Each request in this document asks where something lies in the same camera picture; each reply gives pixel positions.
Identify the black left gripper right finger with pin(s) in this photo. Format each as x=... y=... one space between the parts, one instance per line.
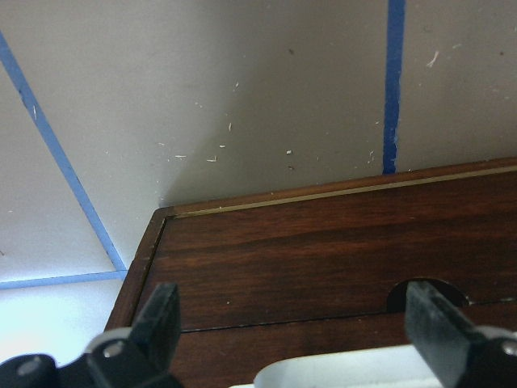
x=458 y=352

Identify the white plastic tray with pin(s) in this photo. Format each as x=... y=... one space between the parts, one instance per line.
x=398 y=366

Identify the dark wooden cabinet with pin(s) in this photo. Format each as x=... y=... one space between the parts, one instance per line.
x=227 y=356

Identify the wooden drawer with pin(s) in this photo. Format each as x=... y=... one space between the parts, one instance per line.
x=340 y=255

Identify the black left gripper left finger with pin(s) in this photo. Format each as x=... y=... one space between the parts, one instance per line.
x=135 y=356

